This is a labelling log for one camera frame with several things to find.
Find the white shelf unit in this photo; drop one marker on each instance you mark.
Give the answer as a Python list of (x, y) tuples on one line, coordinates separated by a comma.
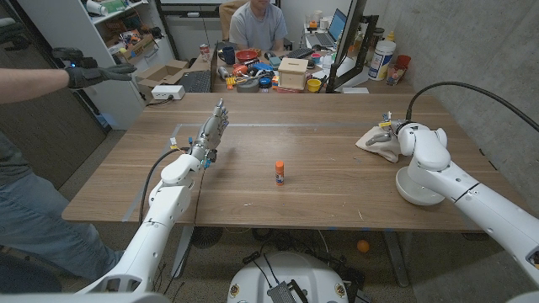
[(109, 105)]

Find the tan chair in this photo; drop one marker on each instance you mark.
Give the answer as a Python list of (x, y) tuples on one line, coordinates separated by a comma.
[(227, 17)]

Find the orange ball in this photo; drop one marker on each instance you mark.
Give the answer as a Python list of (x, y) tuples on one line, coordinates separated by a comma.
[(363, 246)]

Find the white canister blue label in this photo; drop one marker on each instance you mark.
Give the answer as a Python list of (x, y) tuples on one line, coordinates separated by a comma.
[(381, 61)]

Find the orange glue stick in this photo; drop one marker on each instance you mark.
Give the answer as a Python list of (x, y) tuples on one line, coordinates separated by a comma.
[(279, 173)]

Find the large black keyboard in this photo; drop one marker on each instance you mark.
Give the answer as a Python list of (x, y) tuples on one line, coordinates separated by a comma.
[(195, 82)]

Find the light wooden box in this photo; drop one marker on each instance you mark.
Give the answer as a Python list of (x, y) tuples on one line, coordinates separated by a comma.
[(292, 73)]

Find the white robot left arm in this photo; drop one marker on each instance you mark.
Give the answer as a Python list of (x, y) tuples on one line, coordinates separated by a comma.
[(156, 227)]

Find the beige cloth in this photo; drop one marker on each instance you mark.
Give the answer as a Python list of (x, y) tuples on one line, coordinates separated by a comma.
[(385, 152)]

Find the grey finned electronics box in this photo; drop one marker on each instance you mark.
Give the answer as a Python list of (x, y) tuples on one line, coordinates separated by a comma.
[(280, 293)]

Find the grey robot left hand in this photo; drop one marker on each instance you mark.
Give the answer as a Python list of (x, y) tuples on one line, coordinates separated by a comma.
[(210, 132)]

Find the standing person in jeans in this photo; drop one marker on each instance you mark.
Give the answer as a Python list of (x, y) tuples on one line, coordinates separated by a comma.
[(38, 214)]

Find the grey table leg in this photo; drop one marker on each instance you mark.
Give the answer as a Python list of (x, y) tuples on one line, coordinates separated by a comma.
[(396, 256), (182, 252)]

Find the cardboard box with clutter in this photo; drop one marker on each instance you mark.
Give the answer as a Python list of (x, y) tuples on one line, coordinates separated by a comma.
[(137, 50)]

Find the gloved person right hand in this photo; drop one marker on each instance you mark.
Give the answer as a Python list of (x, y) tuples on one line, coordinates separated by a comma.
[(88, 75)]

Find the open laptop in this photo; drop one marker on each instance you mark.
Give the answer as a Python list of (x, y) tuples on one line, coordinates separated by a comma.
[(330, 33)]

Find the yellow cap bottle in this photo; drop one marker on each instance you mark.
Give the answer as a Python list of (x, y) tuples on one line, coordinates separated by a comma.
[(390, 36)]

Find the gloved person left hand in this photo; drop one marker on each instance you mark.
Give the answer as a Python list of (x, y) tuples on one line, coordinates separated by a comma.
[(12, 38)]

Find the white robot torso base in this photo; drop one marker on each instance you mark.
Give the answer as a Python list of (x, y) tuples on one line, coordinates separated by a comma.
[(290, 269)]

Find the white power box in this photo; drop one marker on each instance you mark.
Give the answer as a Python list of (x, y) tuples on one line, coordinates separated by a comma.
[(167, 92)]

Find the open cardboard box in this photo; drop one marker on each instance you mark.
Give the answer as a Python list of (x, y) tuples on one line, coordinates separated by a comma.
[(162, 76)]

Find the yellow cup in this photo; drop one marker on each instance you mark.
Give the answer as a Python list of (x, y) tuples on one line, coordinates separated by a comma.
[(313, 85)]

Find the white bowl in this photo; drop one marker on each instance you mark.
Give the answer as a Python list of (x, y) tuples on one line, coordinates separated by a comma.
[(414, 193)]

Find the clear glass with items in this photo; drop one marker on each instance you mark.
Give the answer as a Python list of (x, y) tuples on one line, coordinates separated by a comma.
[(395, 75)]

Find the black computer monitor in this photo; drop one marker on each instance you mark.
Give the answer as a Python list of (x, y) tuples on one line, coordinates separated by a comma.
[(343, 46)]

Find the grey tape roll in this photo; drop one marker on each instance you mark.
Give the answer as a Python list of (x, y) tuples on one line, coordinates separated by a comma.
[(247, 86)]

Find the small black keyboard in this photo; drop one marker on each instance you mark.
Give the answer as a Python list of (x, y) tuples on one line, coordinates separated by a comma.
[(300, 53)]

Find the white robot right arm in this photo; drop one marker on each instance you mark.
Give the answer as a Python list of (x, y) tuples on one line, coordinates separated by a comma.
[(463, 189)]

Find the standing person right forearm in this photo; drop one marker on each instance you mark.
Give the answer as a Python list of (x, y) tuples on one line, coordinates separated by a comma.
[(29, 84)]

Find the black monitor stand frame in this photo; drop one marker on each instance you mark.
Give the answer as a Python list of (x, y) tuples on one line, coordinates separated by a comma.
[(370, 38)]

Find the red bowl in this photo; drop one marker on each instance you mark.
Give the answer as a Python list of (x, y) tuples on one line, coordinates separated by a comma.
[(246, 55)]

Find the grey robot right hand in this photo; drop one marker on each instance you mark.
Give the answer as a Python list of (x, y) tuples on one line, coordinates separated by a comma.
[(379, 139)]

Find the teal container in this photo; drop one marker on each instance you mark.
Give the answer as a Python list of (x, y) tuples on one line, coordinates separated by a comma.
[(275, 63)]

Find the seated person grey shirt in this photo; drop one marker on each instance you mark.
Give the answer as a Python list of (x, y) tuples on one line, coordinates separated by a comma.
[(257, 29)]

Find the soda can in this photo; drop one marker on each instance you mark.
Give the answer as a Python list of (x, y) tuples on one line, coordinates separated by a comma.
[(204, 52)]

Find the dark blue mug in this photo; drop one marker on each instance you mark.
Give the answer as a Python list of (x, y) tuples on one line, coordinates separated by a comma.
[(228, 55)]

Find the red cup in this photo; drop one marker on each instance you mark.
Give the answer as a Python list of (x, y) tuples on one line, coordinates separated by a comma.
[(403, 61)]

